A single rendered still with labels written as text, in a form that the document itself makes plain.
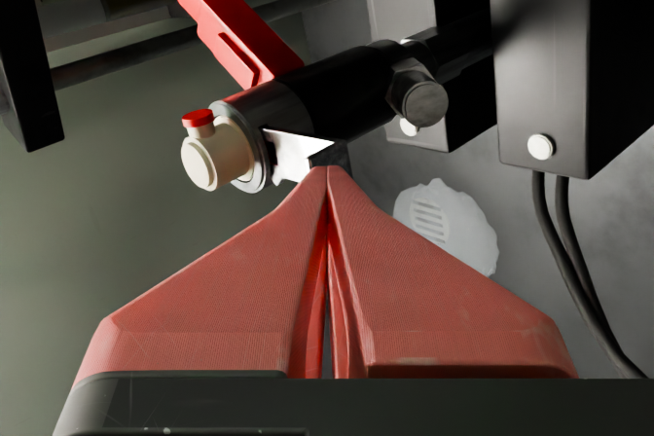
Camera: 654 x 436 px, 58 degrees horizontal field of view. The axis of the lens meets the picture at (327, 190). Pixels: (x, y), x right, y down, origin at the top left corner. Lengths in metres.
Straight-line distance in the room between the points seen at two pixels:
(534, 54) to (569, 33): 0.02
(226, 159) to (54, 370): 0.36
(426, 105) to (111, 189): 0.33
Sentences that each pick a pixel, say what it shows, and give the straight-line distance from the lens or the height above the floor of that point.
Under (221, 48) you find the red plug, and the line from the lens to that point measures 0.20.
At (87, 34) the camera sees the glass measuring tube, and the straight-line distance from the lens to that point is 0.44.
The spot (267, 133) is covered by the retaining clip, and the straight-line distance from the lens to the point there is 0.16.
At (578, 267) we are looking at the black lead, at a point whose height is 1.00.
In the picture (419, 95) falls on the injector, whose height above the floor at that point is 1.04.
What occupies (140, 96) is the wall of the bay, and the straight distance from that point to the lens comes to 0.46.
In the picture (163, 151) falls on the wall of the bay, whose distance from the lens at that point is 0.48.
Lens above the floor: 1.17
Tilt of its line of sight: 34 degrees down
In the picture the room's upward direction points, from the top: 120 degrees counter-clockwise
